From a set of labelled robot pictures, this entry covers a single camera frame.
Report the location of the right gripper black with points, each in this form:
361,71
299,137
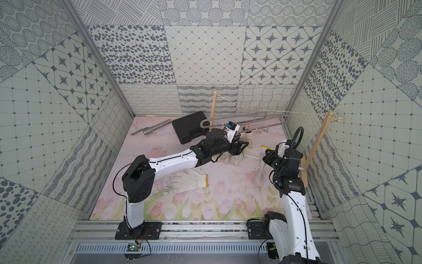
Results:
270,155

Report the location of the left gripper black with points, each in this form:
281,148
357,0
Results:
236,147

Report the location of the beige knit gloves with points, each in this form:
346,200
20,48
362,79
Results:
248,138

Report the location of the blue dotted glove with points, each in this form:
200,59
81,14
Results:
258,174
188,180

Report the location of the grey clip hanger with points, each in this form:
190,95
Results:
242,120

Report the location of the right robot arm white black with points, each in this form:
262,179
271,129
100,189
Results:
291,231

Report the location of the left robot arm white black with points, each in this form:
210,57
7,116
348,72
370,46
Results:
141,174

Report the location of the black flat pad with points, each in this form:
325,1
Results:
189,127

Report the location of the small black module right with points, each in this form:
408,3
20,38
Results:
272,251

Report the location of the grey metal cylinder tool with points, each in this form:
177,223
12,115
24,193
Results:
151,129

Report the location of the small circuit board left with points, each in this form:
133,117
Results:
133,252

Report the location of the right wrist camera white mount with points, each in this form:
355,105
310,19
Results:
282,147

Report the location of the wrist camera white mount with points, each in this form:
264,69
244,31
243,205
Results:
231,131
282,147

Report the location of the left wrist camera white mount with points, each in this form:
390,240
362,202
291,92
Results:
231,131

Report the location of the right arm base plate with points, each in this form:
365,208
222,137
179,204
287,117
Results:
256,230

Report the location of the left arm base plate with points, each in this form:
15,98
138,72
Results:
147,230

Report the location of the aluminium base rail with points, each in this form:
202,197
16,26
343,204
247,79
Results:
183,231

